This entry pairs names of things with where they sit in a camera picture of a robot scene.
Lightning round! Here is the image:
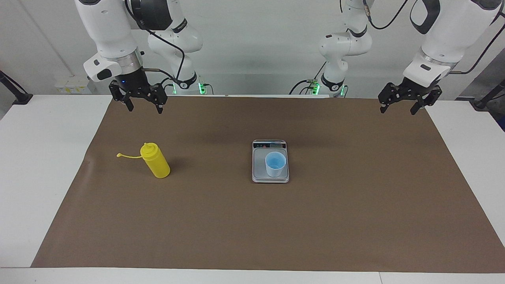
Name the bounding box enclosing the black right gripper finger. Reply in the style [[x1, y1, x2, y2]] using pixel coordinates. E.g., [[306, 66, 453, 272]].
[[108, 80, 135, 112], [149, 84, 168, 115]]

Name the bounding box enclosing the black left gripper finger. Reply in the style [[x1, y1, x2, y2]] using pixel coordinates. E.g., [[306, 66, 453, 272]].
[[378, 82, 400, 114], [410, 84, 443, 115]]

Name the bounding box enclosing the yellow squeeze bottle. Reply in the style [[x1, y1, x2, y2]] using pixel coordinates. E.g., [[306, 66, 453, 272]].
[[117, 142, 171, 179]]

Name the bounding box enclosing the light blue plastic cup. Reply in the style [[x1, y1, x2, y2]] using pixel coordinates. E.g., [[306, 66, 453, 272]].
[[265, 151, 287, 178]]

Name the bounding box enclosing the silver digital kitchen scale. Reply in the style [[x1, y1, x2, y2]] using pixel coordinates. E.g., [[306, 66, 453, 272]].
[[252, 139, 290, 184]]

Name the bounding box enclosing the black clamp stand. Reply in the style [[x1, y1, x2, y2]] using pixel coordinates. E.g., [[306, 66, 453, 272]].
[[0, 70, 33, 105], [473, 79, 505, 111]]

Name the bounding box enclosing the brown table mat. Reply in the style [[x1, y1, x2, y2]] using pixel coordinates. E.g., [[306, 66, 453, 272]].
[[31, 95, 505, 273]]

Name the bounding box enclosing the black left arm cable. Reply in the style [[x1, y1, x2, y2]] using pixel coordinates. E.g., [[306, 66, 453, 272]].
[[362, 0, 505, 74]]

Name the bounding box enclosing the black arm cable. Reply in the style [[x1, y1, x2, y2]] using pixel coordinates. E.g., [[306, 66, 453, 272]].
[[362, 0, 505, 74], [125, 0, 186, 92]]

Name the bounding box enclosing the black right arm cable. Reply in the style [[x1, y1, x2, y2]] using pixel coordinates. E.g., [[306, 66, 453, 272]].
[[125, 0, 186, 92]]

